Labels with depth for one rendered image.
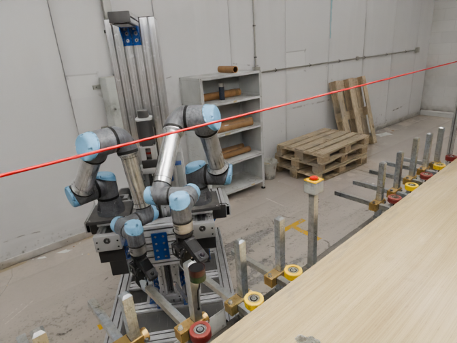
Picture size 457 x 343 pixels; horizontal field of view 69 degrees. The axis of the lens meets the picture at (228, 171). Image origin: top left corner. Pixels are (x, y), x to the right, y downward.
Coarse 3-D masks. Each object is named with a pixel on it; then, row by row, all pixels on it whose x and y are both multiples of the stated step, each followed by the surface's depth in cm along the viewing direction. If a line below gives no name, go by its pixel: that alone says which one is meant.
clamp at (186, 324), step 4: (204, 312) 134; (204, 316) 133; (208, 316) 134; (188, 320) 131; (200, 320) 131; (204, 320) 132; (208, 320) 133; (180, 324) 130; (184, 324) 129; (188, 324) 129; (176, 328) 128; (184, 328) 128; (188, 328) 127; (176, 332) 128; (180, 332) 126; (184, 332) 126; (188, 332) 127; (176, 336) 129; (180, 336) 126; (184, 336) 126; (188, 336) 128; (180, 340) 127; (184, 340) 127
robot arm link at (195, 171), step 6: (192, 162) 188; (198, 162) 186; (204, 162) 184; (186, 168) 183; (192, 168) 180; (198, 168) 181; (204, 168) 182; (186, 174) 184; (192, 174) 182; (198, 174) 181; (204, 174) 181; (186, 180) 187; (192, 180) 183; (198, 180) 183; (204, 180) 182; (198, 186) 184; (204, 186) 186
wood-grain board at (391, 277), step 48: (432, 192) 213; (384, 240) 167; (432, 240) 164; (288, 288) 140; (336, 288) 138; (384, 288) 136; (432, 288) 134; (240, 336) 119; (288, 336) 117; (336, 336) 116; (384, 336) 114; (432, 336) 113
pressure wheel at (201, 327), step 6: (192, 324) 124; (198, 324) 124; (204, 324) 124; (192, 330) 122; (198, 330) 122; (204, 330) 122; (210, 330) 121; (192, 336) 119; (198, 336) 119; (204, 336) 119; (210, 336) 122; (198, 342) 119; (204, 342) 120
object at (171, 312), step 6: (150, 288) 152; (150, 294) 149; (156, 294) 148; (156, 300) 145; (162, 300) 144; (162, 306) 142; (168, 306) 140; (168, 312) 139; (174, 312) 137; (174, 318) 135; (180, 318) 134
